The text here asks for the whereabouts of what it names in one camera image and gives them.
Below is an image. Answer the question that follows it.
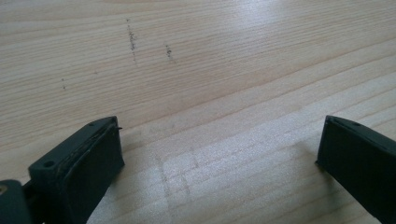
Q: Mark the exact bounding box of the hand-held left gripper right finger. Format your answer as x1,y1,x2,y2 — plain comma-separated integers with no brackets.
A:
315,115,396,224

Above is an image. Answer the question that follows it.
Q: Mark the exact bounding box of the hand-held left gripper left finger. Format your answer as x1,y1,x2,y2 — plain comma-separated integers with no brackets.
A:
27,116,126,224

